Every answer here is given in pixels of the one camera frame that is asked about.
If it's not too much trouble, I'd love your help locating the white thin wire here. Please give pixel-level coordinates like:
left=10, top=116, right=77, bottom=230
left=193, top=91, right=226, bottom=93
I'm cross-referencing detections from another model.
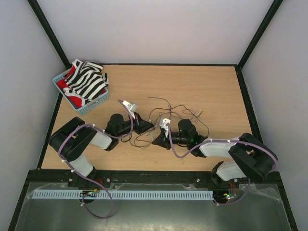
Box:
left=141, top=107, right=204, bottom=140

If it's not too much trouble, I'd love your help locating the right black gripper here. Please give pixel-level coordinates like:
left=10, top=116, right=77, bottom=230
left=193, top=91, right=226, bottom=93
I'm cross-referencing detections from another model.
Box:
left=152, top=128, right=190, bottom=150

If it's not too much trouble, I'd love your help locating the purple cable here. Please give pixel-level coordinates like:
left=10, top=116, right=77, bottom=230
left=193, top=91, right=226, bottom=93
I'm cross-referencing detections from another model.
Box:
left=166, top=122, right=279, bottom=206
left=58, top=100, right=134, bottom=218

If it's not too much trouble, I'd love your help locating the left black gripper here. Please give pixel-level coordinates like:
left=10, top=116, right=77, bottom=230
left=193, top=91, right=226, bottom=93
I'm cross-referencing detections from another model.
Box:
left=116, top=112, right=154, bottom=138

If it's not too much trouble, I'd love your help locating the dark brown wire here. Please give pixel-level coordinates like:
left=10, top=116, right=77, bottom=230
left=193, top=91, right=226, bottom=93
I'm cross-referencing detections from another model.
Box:
left=128, top=133, right=154, bottom=148

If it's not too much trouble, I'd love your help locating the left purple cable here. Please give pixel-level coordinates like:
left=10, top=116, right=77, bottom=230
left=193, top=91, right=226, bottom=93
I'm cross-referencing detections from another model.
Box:
left=58, top=100, right=134, bottom=218

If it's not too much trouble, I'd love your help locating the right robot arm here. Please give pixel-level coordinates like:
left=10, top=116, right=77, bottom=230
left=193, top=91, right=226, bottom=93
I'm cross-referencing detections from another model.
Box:
left=152, top=118, right=278, bottom=187

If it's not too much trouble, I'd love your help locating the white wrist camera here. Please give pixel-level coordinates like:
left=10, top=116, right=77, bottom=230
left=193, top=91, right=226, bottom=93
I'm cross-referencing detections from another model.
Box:
left=122, top=100, right=138, bottom=119
left=159, top=118, right=171, bottom=137

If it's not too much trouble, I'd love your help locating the black white striped cloth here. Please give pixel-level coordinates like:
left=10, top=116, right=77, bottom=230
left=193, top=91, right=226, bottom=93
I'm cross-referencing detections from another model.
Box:
left=66, top=59, right=109, bottom=100

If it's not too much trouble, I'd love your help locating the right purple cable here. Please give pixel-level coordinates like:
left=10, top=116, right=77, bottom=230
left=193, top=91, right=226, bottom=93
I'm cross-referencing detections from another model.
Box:
left=166, top=122, right=279, bottom=206

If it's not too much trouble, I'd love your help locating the red cloth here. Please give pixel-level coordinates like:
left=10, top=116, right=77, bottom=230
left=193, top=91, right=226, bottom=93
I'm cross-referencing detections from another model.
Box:
left=56, top=66, right=86, bottom=109

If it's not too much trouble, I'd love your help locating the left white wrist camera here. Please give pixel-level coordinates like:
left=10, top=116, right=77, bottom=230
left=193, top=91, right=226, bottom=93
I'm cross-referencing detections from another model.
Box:
left=122, top=100, right=138, bottom=119

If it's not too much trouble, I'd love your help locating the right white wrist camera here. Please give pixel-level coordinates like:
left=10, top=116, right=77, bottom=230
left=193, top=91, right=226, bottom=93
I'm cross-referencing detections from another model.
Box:
left=159, top=118, right=171, bottom=137

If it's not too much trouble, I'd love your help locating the light blue slotted cable duct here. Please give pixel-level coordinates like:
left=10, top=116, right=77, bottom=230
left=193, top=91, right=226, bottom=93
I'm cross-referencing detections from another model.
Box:
left=31, top=190, right=213, bottom=201

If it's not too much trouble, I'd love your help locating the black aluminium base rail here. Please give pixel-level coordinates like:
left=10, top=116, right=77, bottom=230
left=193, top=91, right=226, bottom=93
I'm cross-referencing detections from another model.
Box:
left=26, top=169, right=282, bottom=188

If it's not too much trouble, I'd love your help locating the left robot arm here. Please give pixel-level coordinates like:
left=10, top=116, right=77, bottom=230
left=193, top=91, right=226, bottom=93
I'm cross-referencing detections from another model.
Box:
left=49, top=112, right=154, bottom=187

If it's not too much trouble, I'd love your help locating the light blue plastic basket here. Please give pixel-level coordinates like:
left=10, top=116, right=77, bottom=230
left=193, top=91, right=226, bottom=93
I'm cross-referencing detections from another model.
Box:
left=52, top=70, right=109, bottom=116

